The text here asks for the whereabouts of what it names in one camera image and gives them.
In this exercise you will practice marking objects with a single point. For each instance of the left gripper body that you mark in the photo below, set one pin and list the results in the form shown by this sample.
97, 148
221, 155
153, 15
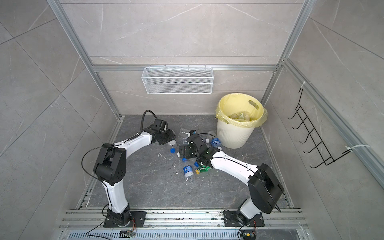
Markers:
166, 136

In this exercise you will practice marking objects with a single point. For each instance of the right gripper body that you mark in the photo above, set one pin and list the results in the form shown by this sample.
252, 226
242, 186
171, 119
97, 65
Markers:
189, 152

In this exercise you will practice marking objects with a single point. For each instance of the clear bottle white cap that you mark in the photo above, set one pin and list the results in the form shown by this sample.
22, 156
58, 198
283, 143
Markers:
184, 134

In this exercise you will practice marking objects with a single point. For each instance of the clear bottle blue label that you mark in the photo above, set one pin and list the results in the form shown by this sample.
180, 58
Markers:
214, 140

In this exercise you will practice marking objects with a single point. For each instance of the pocari bottle white cap front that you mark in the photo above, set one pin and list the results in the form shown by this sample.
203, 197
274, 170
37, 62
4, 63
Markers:
187, 169

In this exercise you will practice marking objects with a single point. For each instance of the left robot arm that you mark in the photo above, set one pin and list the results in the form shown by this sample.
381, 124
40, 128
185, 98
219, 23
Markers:
111, 166

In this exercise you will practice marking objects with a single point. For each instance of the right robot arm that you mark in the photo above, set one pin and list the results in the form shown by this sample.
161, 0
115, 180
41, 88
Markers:
264, 187

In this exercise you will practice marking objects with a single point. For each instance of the white bin with yellow bag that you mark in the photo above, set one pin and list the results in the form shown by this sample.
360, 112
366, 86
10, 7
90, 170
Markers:
238, 115

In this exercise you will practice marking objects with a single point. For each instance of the green sprite bottle right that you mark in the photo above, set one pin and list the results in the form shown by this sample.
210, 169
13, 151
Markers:
200, 170

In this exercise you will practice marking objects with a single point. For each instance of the white wire mesh basket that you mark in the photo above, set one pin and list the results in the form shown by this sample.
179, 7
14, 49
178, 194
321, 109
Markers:
178, 80

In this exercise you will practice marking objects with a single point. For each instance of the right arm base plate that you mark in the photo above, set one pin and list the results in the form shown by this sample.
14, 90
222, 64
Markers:
237, 219

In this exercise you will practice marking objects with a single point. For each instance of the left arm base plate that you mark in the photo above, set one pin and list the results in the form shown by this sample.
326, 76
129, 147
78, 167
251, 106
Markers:
125, 219

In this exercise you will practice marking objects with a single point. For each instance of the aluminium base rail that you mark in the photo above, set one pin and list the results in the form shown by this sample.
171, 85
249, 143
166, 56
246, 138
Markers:
209, 224

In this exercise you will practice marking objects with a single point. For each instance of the black wire hook rack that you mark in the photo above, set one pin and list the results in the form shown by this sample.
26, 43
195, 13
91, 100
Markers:
313, 136

